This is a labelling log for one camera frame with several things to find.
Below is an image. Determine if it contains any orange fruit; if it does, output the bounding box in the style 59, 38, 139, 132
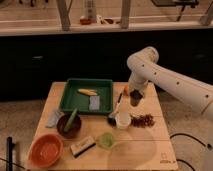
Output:
123, 85, 129, 96

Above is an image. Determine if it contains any white cup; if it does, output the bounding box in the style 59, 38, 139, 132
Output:
115, 112, 131, 129

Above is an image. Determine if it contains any green cucumber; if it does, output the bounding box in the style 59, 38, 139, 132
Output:
64, 108, 78, 133

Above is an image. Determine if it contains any black cable on floor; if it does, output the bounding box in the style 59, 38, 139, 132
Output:
169, 132, 213, 171

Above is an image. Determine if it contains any black stand at left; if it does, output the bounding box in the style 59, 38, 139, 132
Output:
6, 137, 15, 171

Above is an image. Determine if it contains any dark metal cup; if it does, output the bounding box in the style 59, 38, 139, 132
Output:
130, 90, 143, 106

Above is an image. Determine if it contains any green cup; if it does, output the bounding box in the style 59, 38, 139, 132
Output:
99, 133, 115, 149

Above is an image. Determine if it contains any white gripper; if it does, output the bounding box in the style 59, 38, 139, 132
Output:
129, 78, 148, 98

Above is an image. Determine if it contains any green plastic tray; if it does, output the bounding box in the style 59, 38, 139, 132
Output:
59, 78, 113, 115

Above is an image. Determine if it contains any dark brown bowl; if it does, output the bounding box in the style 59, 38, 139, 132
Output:
57, 115, 81, 139

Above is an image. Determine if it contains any red object on shelf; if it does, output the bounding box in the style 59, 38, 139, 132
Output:
79, 16, 91, 25

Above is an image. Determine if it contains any white bottle on shelf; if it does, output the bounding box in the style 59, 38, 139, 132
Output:
85, 0, 97, 23

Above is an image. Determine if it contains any orange plastic bowl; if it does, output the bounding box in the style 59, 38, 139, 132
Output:
29, 134, 63, 168

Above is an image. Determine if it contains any wooden block eraser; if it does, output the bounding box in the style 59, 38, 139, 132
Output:
70, 136, 96, 157

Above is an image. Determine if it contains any grey cloth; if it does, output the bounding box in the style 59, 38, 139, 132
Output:
46, 110, 61, 128

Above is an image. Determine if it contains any black handled spoon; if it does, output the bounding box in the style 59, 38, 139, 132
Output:
107, 94, 122, 126

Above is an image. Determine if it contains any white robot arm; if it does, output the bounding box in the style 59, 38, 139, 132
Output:
127, 46, 213, 121

